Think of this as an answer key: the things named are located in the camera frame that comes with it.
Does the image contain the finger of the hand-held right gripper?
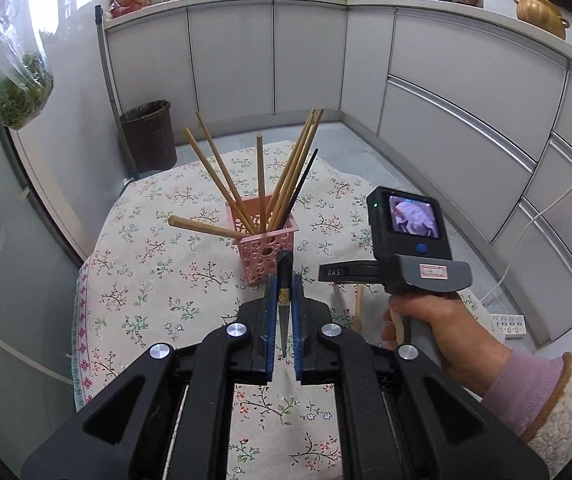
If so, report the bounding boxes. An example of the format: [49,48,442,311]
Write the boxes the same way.
[330,281,348,322]

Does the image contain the person's right hand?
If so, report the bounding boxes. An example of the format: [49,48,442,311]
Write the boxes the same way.
[381,292,513,401]

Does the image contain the black chopstick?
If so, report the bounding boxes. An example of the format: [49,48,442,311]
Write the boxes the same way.
[275,250,294,359]
[281,148,320,221]

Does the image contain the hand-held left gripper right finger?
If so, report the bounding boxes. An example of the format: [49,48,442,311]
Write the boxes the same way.
[291,272,549,480]

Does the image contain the grey kitchen cabinets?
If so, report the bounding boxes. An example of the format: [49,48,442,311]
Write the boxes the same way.
[103,0,572,346]

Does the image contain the tan wooden chopstick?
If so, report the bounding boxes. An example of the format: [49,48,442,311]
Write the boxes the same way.
[354,284,365,334]
[168,215,252,240]

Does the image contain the pink perforated chopstick holder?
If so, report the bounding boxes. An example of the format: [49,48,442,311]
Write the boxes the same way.
[227,195,300,287]

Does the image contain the person's right forearm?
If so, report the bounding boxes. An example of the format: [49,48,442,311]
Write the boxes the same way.
[481,350,572,476]

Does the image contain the floral tablecloth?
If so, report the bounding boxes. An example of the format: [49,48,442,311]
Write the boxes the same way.
[68,140,497,480]

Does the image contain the white power strip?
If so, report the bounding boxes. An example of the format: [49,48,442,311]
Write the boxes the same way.
[488,312,527,341]

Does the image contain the frosted glass sliding door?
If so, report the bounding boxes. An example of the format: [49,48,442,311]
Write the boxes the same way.
[0,35,89,421]

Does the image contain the white kitchen countertop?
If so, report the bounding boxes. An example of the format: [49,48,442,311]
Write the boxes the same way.
[103,0,572,76]

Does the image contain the yellow clay pot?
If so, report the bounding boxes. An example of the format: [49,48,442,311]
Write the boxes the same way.
[513,0,570,41]

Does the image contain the plastic bag of greens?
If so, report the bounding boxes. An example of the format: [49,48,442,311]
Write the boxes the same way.
[0,0,56,131]

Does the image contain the dark brown trash bin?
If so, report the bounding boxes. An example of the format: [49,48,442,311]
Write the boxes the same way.
[118,100,179,173]

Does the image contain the bunch of wooden chopsticks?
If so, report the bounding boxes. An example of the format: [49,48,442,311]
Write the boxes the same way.
[182,107,326,236]

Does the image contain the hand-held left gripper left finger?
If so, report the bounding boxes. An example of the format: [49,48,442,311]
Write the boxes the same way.
[21,272,279,480]

